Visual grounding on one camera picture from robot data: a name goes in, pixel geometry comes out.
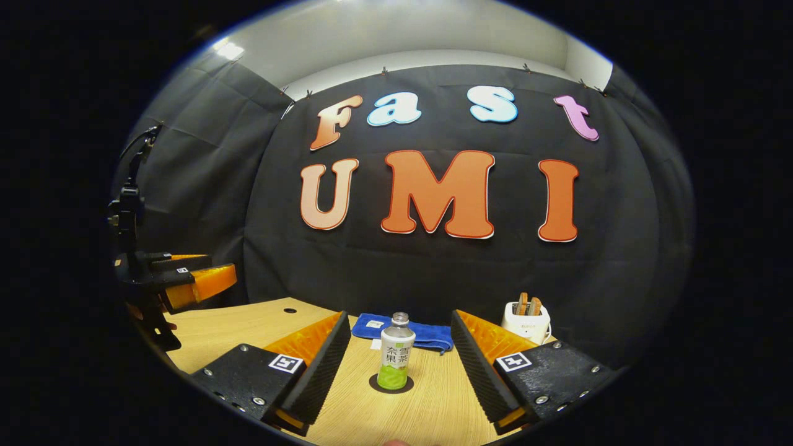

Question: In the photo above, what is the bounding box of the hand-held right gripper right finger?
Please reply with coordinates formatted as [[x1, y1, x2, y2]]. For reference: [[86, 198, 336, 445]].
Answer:
[[450, 310, 628, 436]]

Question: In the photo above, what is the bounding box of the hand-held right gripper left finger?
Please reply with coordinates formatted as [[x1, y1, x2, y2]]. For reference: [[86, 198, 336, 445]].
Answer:
[[189, 311, 352, 437]]

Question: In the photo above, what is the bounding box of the dark round coaster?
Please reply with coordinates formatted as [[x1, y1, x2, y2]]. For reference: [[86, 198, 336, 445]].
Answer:
[[369, 372, 414, 395]]

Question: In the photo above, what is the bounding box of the white green water bottle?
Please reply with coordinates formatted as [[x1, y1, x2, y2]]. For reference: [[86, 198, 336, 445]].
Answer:
[[377, 312, 416, 391]]

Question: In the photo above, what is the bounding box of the blue towel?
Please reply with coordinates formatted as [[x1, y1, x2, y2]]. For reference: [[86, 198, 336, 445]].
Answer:
[[351, 313, 454, 354]]

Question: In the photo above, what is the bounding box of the white toaster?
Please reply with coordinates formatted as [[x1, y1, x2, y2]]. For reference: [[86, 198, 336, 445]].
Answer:
[[501, 301, 552, 345]]

